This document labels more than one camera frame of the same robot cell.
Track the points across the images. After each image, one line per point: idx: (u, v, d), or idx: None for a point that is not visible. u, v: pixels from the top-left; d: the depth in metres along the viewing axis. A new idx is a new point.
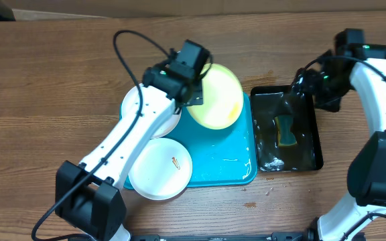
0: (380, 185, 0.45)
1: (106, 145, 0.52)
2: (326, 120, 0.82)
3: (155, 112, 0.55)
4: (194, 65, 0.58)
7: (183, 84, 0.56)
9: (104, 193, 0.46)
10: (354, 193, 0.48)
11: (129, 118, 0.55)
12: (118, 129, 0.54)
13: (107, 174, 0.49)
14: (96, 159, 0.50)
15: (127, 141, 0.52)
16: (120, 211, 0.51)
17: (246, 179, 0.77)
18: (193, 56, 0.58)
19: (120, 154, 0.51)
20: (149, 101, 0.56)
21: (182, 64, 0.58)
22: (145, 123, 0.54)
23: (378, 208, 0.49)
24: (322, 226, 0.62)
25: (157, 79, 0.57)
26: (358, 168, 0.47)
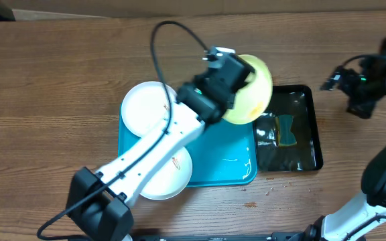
0: None
1: (126, 159, 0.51)
2: (326, 120, 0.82)
3: (183, 132, 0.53)
4: (234, 84, 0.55)
7: (216, 107, 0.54)
9: (116, 207, 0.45)
10: (366, 191, 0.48)
11: (155, 132, 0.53)
12: (143, 144, 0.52)
13: (120, 189, 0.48)
14: (114, 172, 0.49)
15: (149, 158, 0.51)
16: (129, 225, 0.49)
17: (246, 179, 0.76)
18: (233, 74, 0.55)
19: (137, 172, 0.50)
20: (178, 120, 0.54)
21: (222, 82, 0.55)
22: (169, 142, 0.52)
23: None
24: (326, 224, 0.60)
25: (192, 96, 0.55)
26: (376, 168, 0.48)
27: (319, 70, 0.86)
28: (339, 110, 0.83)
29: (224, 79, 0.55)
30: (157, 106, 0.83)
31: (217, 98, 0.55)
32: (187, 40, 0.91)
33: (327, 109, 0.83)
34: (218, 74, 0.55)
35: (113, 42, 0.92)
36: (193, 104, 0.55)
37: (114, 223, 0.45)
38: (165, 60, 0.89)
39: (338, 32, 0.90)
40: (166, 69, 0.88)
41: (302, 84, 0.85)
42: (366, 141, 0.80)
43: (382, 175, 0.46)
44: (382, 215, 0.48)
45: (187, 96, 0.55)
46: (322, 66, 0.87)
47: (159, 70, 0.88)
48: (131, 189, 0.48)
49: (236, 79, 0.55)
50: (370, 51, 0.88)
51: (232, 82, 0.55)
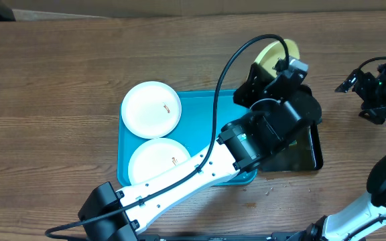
0: None
1: (153, 188, 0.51)
2: (326, 120, 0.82)
3: (215, 175, 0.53)
4: (283, 134, 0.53)
7: (258, 156, 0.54)
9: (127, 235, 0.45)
10: (370, 191, 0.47)
11: (186, 166, 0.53)
12: (173, 175, 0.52)
13: (136, 216, 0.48)
14: (136, 197, 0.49)
15: (175, 194, 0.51)
16: None
17: (246, 179, 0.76)
18: (286, 124, 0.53)
19: (157, 203, 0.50)
20: (214, 160, 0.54)
21: (271, 128, 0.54)
22: (198, 182, 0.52)
23: None
24: (328, 223, 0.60)
25: (236, 139, 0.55)
26: (384, 167, 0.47)
27: (319, 70, 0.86)
28: (339, 111, 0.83)
29: (274, 128, 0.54)
30: (158, 107, 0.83)
31: (261, 145, 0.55)
32: (187, 39, 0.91)
33: (327, 109, 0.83)
34: (271, 120, 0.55)
35: (113, 42, 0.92)
36: (235, 146, 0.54)
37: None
38: (165, 60, 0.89)
39: (338, 32, 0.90)
40: (167, 69, 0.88)
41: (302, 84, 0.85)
42: (366, 141, 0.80)
43: None
44: None
45: (232, 137, 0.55)
46: (322, 66, 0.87)
47: (159, 70, 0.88)
48: (145, 219, 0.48)
49: (288, 129, 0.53)
50: (371, 51, 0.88)
51: (282, 132, 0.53)
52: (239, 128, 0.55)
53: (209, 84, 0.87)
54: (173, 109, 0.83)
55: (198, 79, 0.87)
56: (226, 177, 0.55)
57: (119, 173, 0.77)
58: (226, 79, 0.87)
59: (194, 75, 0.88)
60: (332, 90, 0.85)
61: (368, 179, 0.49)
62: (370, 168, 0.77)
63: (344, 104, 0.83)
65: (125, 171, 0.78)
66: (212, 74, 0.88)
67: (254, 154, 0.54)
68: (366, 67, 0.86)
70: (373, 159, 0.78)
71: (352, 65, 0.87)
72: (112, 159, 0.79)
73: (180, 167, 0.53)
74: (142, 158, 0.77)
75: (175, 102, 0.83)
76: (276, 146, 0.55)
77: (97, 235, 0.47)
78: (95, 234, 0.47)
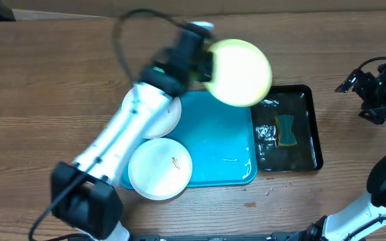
0: None
1: (101, 144, 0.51)
2: (326, 120, 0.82)
3: (150, 108, 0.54)
4: (191, 53, 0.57)
7: (175, 79, 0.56)
9: (102, 189, 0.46)
10: (370, 191, 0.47)
11: (121, 116, 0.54)
12: (114, 127, 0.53)
13: (103, 172, 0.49)
14: (92, 157, 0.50)
15: (122, 140, 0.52)
16: (116, 203, 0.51)
17: (246, 179, 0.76)
18: (188, 45, 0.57)
19: (114, 152, 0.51)
20: (143, 99, 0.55)
21: (177, 56, 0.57)
22: (140, 122, 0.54)
23: None
24: (328, 223, 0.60)
25: (151, 74, 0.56)
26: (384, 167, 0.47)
27: (319, 70, 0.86)
28: (339, 111, 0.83)
29: (180, 53, 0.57)
30: None
31: (177, 70, 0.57)
32: None
33: (327, 109, 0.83)
34: (174, 49, 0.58)
35: (113, 42, 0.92)
36: (155, 79, 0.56)
37: (103, 204, 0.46)
38: None
39: (339, 32, 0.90)
40: None
41: (301, 84, 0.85)
42: (366, 141, 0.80)
43: None
44: (385, 217, 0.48)
45: (147, 75, 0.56)
46: (322, 66, 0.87)
47: None
48: (110, 171, 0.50)
49: (192, 48, 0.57)
50: (371, 51, 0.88)
51: (189, 51, 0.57)
52: (151, 66, 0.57)
53: None
54: None
55: None
56: (163, 108, 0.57)
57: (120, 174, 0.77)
58: None
59: None
60: (332, 90, 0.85)
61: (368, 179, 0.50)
62: (369, 168, 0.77)
63: (344, 104, 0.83)
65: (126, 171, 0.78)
66: None
67: (172, 79, 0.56)
68: (366, 67, 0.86)
70: (373, 160, 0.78)
71: (352, 66, 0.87)
72: None
73: (118, 120, 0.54)
74: (142, 157, 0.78)
75: None
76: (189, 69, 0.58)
77: (78, 210, 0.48)
78: (76, 211, 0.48)
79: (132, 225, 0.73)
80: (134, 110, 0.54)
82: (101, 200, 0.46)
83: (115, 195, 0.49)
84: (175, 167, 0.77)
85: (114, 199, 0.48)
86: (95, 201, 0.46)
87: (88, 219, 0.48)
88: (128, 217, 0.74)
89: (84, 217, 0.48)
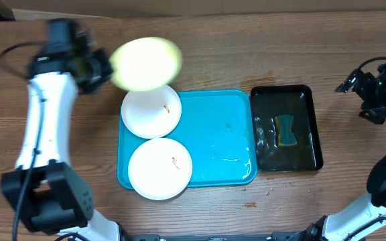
0: None
1: (31, 140, 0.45)
2: (326, 120, 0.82)
3: (57, 90, 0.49)
4: (69, 41, 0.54)
7: (58, 64, 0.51)
9: (55, 177, 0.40)
10: (370, 191, 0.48)
11: (34, 110, 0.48)
12: (33, 123, 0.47)
13: (47, 156, 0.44)
14: (29, 152, 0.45)
15: (48, 123, 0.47)
16: (82, 184, 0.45)
17: (246, 179, 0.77)
18: (59, 32, 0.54)
19: (47, 138, 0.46)
20: (46, 86, 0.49)
21: (52, 43, 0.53)
22: (53, 104, 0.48)
23: None
24: (328, 223, 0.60)
25: (39, 65, 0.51)
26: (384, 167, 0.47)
27: (319, 70, 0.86)
28: (339, 111, 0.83)
29: (50, 41, 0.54)
30: (158, 107, 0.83)
31: (55, 56, 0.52)
32: (187, 39, 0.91)
33: (327, 109, 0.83)
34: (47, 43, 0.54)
35: (113, 42, 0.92)
36: (45, 71, 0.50)
37: (68, 189, 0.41)
38: None
39: (338, 32, 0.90)
40: None
41: (301, 84, 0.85)
42: (366, 141, 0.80)
43: None
44: (385, 217, 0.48)
45: (36, 67, 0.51)
46: (322, 66, 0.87)
47: None
48: (54, 154, 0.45)
49: (69, 37, 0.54)
50: (370, 51, 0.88)
51: (66, 39, 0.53)
52: (35, 59, 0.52)
53: (210, 84, 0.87)
54: (173, 110, 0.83)
55: (198, 79, 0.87)
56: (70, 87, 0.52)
57: (119, 174, 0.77)
58: (226, 79, 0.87)
59: (194, 75, 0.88)
60: (332, 90, 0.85)
61: (368, 179, 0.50)
62: (369, 168, 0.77)
63: (344, 104, 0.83)
65: (125, 171, 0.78)
66: (212, 74, 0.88)
67: (57, 64, 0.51)
68: (366, 67, 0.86)
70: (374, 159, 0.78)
71: (352, 66, 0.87)
72: (112, 158, 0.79)
73: (33, 116, 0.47)
74: (141, 157, 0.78)
75: (174, 100, 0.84)
76: (72, 53, 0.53)
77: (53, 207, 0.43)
78: (53, 209, 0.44)
79: (132, 225, 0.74)
80: (42, 97, 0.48)
82: (64, 187, 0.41)
83: (72, 171, 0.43)
84: (175, 167, 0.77)
85: (72, 176, 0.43)
86: (59, 192, 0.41)
87: (67, 211, 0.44)
88: (128, 217, 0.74)
89: (60, 209, 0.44)
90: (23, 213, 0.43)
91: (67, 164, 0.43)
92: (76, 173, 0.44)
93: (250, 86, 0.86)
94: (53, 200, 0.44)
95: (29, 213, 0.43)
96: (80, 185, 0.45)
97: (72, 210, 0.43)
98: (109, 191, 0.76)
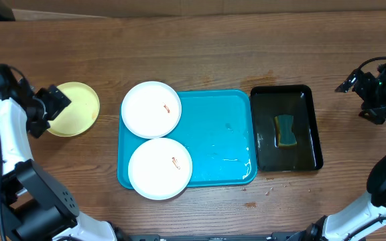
0: None
1: None
2: (327, 120, 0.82)
3: (7, 113, 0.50)
4: (7, 77, 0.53)
7: (2, 95, 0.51)
9: (25, 175, 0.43)
10: (370, 191, 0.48)
11: None
12: None
13: (12, 163, 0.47)
14: None
15: (5, 136, 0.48)
16: (57, 184, 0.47)
17: (246, 179, 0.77)
18: None
19: (9, 148, 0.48)
20: None
21: None
22: (6, 123, 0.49)
23: None
24: (328, 223, 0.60)
25: None
26: (384, 167, 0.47)
27: (319, 70, 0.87)
28: (339, 111, 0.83)
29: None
30: (158, 107, 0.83)
31: None
32: (187, 40, 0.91)
33: (327, 109, 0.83)
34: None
35: (113, 42, 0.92)
36: None
37: (42, 183, 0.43)
38: (165, 60, 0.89)
39: (339, 32, 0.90)
40: (166, 69, 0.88)
41: (301, 84, 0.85)
42: (366, 141, 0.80)
43: None
44: None
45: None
46: (322, 66, 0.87)
47: (158, 70, 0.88)
48: (18, 157, 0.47)
49: (7, 76, 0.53)
50: (370, 51, 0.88)
51: (3, 77, 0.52)
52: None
53: (210, 84, 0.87)
54: (173, 109, 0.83)
55: (198, 79, 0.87)
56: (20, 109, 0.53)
57: (119, 174, 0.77)
58: (226, 79, 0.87)
59: (194, 75, 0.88)
60: (332, 90, 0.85)
61: (368, 179, 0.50)
62: (369, 168, 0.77)
63: (344, 104, 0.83)
65: (125, 171, 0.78)
66: (212, 74, 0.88)
67: (1, 95, 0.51)
68: (366, 67, 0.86)
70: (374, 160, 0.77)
71: (352, 66, 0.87)
72: (112, 158, 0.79)
73: None
74: (141, 157, 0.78)
75: (174, 100, 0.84)
76: (13, 86, 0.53)
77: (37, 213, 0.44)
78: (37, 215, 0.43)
79: (132, 225, 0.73)
80: None
82: (37, 183, 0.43)
83: (41, 168, 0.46)
84: (175, 167, 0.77)
85: (43, 173, 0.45)
86: (34, 189, 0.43)
87: (51, 213, 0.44)
88: (127, 217, 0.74)
89: (43, 212, 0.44)
90: (6, 225, 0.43)
91: (34, 161, 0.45)
92: (47, 173, 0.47)
93: (250, 86, 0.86)
94: (33, 207, 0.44)
95: (13, 224, 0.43)
96: (56, 183, 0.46)
97: (55, 208, 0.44)
98: (109, 191, 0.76)
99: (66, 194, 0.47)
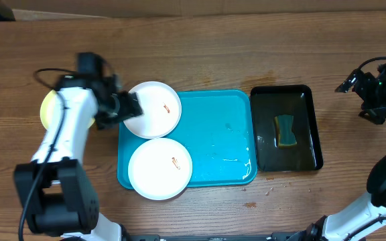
0: None
1: (49, 139, 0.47)
2: (326, 120, 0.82)
3: (79, 102, 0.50)
4: (96, 69, 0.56)
7: (82, 82, 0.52)
9: (67, 173, 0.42)
10: (370, 191, 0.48)
11: (55, 114, 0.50)
12: (53, 125, 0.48)
13: (60, 154, 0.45)
14: (45, 150, 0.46)
15: (67, 126, 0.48)
16: (89, 189, 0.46)
17: (246, 179, 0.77)
18: (90, 61, 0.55)
19: (64, 138, 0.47)
20: (70, 97, 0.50)
21: (82, 69, 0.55)
22: (75, 112, 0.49)
23: None
24: (328, 223, 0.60)
25: (66, 82, 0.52)
26: (384, 167, 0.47)
27: (319, 70, 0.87)
28: (339, 111, 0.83)
29: (80, 66, 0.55)
30: (158, 107, 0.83)
31: (82, 77, 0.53)
32: (187, 40, 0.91)
33: (327, 109, 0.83)
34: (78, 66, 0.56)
35: (113, 42, 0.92)
36: (70, 88, 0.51)
37: (77, 188, 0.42)
38: (165, 60, 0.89)
39: (339, 32, 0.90)
40: (166, 69, 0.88)
41: (301, 84, 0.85)
42: (366, 141, 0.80)
43: None
44: None
45: (61, 84, 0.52)
46: (322, 66, 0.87)
47: (158, 70, 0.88)
48: (68, 152, 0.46)
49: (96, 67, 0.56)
50: (370, 51, 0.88)
51: (94, 67, 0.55)
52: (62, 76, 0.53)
53: (210, 84, 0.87)
54: (173, 110, 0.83)
55: (198, 79, 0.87)
56: (90, 104, 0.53)
57: (119, 174, 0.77)
58: (226, 79, 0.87)
59: (194, 75, 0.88)
60: (332, 90, 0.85)
61: (368, 179, 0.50)
62: (369, 168, 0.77)
63: (344, 104, 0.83)
65: (125, 171, 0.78)
66: (212, 74, 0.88)
67: (82, 82, 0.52)
68: (365, 67, 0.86)
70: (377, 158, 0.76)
71: (352, 67, 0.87)
72: (112, 158, 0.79)
73: (53, 118, 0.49)
74: (142, 158, 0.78)
75: (174, 100, 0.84)
76: (96, 77, 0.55)
77: (60, 211, 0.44)
78: (59, 213, 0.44)
79: (132, 225, 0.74)
80: (66, 105, 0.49)
82: (74, 187, 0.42)
83: (82, 169, 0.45)
84: (175, 167, 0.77)
85: (82, 176, 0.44)
86: (68, 190, 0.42)
87: (71, 217, 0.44)
88: (128, 217, 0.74)
89: (66, 213, 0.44)
90: (30, 209, 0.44)
91: (80, 163, 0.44)
92: (86, 175, 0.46)
93: (250, 86, 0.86)
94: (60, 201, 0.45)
95: (35, 209, 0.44)
96: (88, 188, 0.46)
97: (76, 214, 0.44)
98: (109, 191, 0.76)
99: (93, 202, 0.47)
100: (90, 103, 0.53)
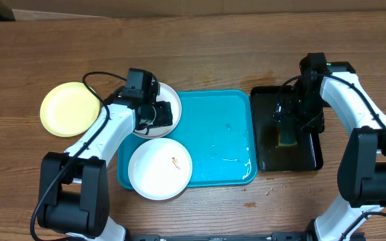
0: (366, 183, 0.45)
1: (84, 138, 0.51)
2: (326, 120, 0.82)
3: (122, 116, 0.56)
4: (145, 89, 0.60)
7: (130, 104, 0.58)
9: (92, 169, 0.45)
10: (345, 193, 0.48)
11: (98, 121, 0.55)
12: (92, 128, 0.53)
13: (91, 153, 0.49)
14: (79, 146, 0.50)
15: (103, 132, 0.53)
16: (105, 194, 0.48)
17: (246, 179, 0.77)
18: (139, 80, 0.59)
19: (98, 142, 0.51)
20: (114, 110, 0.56)
21: (129, 88, 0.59)
22: (115, 123, 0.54)
23: (372, 207, 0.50)
24: (319, 229, 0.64)
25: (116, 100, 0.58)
26: (348, 167, 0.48)
27: None
28: None
29: (129, 85, 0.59)
30: None
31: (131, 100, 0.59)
32: (187, 39, 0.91)
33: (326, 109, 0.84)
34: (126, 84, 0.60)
35: (113, 42, 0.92)
36: (117, 105, 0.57)
37: (96, 184, 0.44)
38: (165, 60, 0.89)
39: (338, 32, 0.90)
40: (166, 69, 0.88)
41: None
42: None
43: (356, 177, 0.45)
44: (368, 213, 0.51)
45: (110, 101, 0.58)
46: None
47: (158, 70, 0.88)
48: (98, 152, 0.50)
49: (145, 88, 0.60)
50: (371, 51, 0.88)
51: (142, 88, 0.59)
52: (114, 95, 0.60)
53: (210, 84, 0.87)
54: (173, 109, 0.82)
55: (198, 79, 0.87)
56: (130, 122, 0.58)
57: (119, 174, 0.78)
58: (226, 79, 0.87)
59: (194, 75, 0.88)
60: None
61: (340, 176, 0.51)
62: None
63: None
65: (125, 171, 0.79)
66: (212, 74, 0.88)
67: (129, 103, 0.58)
68: (366, 67, 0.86)
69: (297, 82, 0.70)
70: (378, 156, 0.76)
71: (354, 65, 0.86)
72: (112, 158, 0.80)
73: (94, 123, 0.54)
74: (148, 159, 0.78)
75: (174, 101, 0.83)
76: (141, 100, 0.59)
77: (71, 209, 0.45)
78: (70, 210, 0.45)
79: (132, 225, 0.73)
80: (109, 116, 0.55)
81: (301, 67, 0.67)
82: (94, 182, 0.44)
83: (105, 172, 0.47)
84: (175, 167, 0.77)
85: (104, 177, 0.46)
86: (88, 185, 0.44)
87: (82, 216, 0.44)
88: (128, 217, 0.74)
89: (78, 210, 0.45)
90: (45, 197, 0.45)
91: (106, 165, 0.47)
92: (107, 180, 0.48)
93: (250, 86, 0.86)
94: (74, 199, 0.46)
95: (50, 200, 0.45)
96: (104, 193, 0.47)
97: (87, 214, 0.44)
98: (110, 191, 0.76)
99: (104, 209, 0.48)
100: (129, 121, 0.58)
